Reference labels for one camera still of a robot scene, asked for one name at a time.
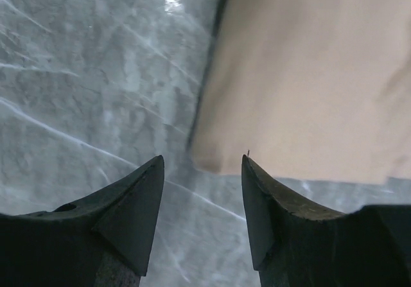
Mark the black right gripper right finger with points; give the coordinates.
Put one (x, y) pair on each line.
(297, 242)

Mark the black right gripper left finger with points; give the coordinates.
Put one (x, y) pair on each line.
(103, 239)

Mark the beige t-shirt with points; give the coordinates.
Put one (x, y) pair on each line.
(310, 89)

